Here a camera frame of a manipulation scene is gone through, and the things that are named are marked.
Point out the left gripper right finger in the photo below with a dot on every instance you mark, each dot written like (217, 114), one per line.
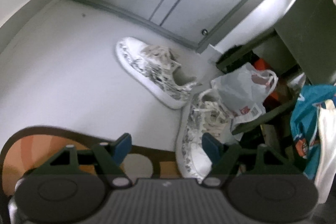
(227, 159)

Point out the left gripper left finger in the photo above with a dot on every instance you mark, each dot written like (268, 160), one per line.
(106, 157)

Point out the white sneaker with beige laces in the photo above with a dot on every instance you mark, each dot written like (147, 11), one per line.
(204, 113)

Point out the white patterned sneaker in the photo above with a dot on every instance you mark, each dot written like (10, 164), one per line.
(157, 69)

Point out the white plastic bag red print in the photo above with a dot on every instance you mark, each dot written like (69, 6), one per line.
(244, 91)

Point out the teal blue printed garment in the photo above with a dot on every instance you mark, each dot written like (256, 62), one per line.
(304, 124)

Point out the white cloth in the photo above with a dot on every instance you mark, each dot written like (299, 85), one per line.
(326, 168)

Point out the dark shoe rack frame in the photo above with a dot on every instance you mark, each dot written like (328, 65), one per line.
(308, 32)

